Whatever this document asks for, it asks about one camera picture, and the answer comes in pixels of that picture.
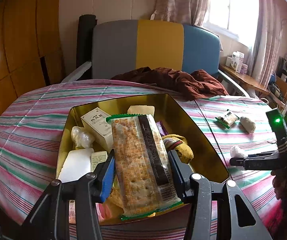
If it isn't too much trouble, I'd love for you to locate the cream medicine box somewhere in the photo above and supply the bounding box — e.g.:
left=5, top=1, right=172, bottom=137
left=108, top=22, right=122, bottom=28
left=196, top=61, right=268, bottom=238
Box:
left=80, top=107, right=114, bottom=153

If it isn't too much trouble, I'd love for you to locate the tan sponge block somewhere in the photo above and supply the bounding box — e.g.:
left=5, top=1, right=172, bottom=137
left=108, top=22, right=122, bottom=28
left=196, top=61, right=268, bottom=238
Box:
left=127, top=105, right=155, bottom=116

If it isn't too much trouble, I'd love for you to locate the small cracker packet on bed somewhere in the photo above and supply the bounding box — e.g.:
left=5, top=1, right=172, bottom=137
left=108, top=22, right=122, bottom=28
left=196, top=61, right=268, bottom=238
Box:
left=215, top=109, right=239, bottom=129

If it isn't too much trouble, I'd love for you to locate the white box on shelf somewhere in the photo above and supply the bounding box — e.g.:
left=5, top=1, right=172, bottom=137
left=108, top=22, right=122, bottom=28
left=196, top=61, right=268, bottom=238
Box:
left=225, top=51, right=248, bottom=74

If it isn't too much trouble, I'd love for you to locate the pink hair roller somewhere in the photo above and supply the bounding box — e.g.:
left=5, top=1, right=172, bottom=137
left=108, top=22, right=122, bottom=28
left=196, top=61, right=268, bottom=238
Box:
left=69, top=200, right=76, bottom=224

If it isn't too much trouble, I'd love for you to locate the yellow sponge with holes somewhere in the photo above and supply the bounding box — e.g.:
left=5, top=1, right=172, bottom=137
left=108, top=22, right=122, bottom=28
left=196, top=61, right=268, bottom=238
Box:
left=108, top=187, right=123, bottom=208

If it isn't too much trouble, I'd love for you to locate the clear plastic wad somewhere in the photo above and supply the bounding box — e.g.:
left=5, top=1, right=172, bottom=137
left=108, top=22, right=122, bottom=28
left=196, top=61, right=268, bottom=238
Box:
left=71, top=126, right=95, bottom=148
left=230, top=146, right=246, bottom=158

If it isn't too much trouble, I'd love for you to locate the pink patterned curtain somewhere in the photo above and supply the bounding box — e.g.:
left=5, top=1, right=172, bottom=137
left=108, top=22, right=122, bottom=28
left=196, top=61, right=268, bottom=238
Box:
left=151, top=0, right=282, bottom=87

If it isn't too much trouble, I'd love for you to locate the dark red cloth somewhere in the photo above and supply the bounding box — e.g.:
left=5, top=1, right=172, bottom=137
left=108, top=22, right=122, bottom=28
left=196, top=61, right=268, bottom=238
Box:
left=112, top=67, right=228, bottom=101

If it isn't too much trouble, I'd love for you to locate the white soap block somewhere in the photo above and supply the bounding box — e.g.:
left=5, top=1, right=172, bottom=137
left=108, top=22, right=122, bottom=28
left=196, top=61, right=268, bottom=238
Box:
left=58, top=148, right=94, bottom=183

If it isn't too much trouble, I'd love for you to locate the striped pink green bedsheet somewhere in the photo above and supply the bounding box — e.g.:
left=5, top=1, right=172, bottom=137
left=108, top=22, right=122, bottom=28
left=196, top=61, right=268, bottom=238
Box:
left=0, top=80, right=276, bottom=226

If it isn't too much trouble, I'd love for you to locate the wooden wardrobe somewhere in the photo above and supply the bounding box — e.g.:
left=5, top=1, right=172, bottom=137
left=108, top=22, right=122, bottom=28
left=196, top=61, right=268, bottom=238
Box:
left=0, top=0, right=65, bottom=116

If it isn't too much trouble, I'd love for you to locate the gold metal tray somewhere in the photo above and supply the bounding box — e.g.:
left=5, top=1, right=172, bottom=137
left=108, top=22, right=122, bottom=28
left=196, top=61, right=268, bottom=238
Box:
left=55, top=93, right=230, bottom=227

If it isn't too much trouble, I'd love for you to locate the cracker packet green edge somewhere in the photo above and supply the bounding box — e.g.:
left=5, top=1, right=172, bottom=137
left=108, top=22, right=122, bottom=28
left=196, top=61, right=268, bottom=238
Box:
left=106, top=114, right=181, bottom=220

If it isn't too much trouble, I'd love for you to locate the purple snack packet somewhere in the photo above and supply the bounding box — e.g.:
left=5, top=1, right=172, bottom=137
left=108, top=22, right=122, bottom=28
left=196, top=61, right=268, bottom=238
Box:
left=156, top=121, right=168, bottom=137

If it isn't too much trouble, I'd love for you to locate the wooden side shelf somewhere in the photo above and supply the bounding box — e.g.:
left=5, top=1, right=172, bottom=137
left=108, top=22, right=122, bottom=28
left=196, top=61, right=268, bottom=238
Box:
left=219, top=65, right=270, bottom=95

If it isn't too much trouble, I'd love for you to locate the green white small packet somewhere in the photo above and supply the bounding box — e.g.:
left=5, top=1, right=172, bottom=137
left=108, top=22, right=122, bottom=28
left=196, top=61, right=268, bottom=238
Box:
left=91, top=151, right=108, bottom=172

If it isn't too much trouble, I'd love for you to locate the black rolled mat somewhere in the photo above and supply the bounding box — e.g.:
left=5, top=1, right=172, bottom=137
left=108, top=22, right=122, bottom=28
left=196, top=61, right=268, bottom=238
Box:
left=76, top=14, right=97, bottom=68

